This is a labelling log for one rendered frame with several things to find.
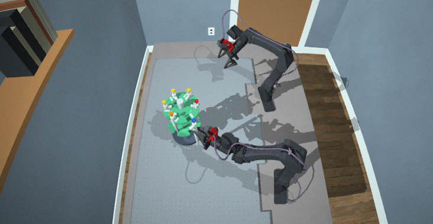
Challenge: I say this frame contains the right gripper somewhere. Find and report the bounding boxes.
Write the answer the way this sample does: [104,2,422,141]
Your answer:
[218,39,242,69]

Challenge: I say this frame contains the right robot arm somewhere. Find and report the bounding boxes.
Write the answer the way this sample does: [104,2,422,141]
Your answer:
[227,25,293,112]

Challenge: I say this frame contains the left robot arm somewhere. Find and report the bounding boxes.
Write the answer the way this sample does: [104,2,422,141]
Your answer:
[219,132,307,204]

